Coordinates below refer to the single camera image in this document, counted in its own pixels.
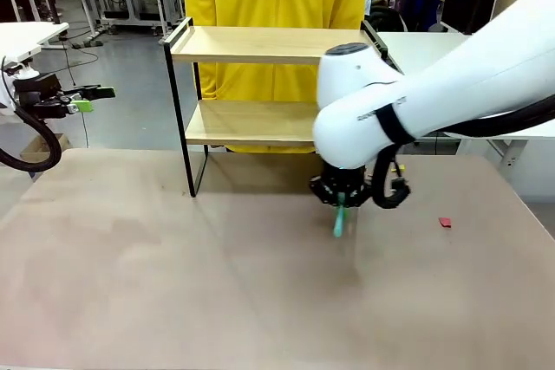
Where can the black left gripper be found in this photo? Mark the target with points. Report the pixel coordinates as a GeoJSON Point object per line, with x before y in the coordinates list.
{"type": "Point", "coordinates": [41, 95]}

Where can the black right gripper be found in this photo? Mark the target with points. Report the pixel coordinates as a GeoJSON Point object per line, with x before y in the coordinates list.
{"type": "Point", "coordinates": [342, 179]}

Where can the teal cleaning cloth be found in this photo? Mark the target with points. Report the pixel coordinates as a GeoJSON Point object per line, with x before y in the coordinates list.
{"type": "Point", "coordinates": [339, 225]}

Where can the yellow paper scrap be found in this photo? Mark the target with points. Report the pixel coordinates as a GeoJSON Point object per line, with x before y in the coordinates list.
{"type": "Point", "coordinates": [398, 167]}

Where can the red paper scrap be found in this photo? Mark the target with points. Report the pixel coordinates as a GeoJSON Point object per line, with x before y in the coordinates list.
{"type": "Point", "coordinates": [445, 222]}

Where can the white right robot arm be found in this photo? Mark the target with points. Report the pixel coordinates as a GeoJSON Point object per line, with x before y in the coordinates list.
{"type": "Point", "coordinates": [477, 75]}

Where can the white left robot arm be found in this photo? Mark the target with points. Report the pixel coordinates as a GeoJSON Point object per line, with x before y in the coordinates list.
{"type": "Point", "coordinates": [4, 101]}

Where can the dark floor power strip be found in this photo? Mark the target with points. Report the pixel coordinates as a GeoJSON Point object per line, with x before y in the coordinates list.
{"type": "Point", "coordinates": [86, 44]}

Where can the open brown cardboard box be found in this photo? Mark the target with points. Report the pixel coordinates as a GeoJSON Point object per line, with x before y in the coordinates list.
{"type": "Point", "coordinates": [41, 150]}

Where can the white rounded desk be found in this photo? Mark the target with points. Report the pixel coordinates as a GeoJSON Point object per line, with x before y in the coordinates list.
{"type": "Point", "coordinates": [26, 36]}

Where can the large white side table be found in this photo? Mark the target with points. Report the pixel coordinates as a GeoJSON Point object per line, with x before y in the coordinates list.
{"type": "Point", "coordinates": [416, 47]}

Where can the black bag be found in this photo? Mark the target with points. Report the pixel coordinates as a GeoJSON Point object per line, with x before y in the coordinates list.
{"type": "Point", "coordinates": [386, 17]}

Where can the black computer monitor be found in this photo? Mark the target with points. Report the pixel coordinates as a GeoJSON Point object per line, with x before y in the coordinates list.
{"type": "Point", "coordinates": [470, 1]}

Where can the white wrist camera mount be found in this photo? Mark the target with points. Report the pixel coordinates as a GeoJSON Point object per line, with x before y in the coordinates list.
{"type": "Point", "coordinates": [25, 72]}

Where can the black frame wooden shelf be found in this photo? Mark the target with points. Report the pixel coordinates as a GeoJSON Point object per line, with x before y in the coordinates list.
{"type": "Point", "coordinates": [260, 47]}

